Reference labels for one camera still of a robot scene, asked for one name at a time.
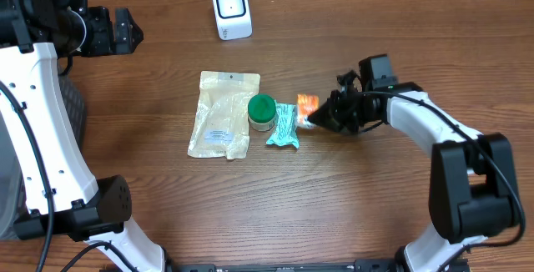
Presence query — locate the orange snack packet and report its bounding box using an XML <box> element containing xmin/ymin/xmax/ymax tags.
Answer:
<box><xmin>296</xmin><ymin>93</ymin><xmax>319</xmax><ymax>129</ymax></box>

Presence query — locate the teal tissue packet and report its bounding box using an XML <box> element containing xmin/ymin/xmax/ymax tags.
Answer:
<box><xmin>266</xmin><ymin>103</ymin><xmax>300</xmax><ymax>149</ymax></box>

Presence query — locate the green lid jar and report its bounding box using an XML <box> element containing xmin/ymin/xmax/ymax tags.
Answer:
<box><xmin>248</xmin><ymin>94</ymin><xmax>276</xmax><ymax>132</ymax></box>

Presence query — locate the beige paper pouch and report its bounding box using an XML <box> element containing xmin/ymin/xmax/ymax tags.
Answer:
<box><xmin>187</xmin><ymin>71</ymin><xmax>260</xmax><ymax>160</ymax></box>

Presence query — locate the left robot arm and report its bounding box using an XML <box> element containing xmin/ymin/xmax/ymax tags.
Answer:
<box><xmin>1</xmin><ymin>0</ymin><xmax>173</xmax><ymax>271</ymax></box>

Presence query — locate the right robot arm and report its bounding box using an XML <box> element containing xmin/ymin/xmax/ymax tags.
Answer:
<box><xmin>307</xmin><ymin>54</ymin><xmax>526</xmax><ymax>272</ymax></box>

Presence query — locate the white barcode scanner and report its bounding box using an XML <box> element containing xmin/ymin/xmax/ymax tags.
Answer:
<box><xmin>212</xmin><ymin>0</ymin><xmax>253</xmax><ymax>41</ymax></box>

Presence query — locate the grey plastic mesh basket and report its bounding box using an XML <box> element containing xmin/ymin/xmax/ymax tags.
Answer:
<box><xmin>1</xmin><ymin>76</ymin><xmax>87</xmax><ymax>241</ymax></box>

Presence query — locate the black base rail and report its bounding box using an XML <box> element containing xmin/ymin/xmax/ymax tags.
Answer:
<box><xmin>164</xmin><ymin>259</ymin><xmax>408</xmax><ymax>272</ymax></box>

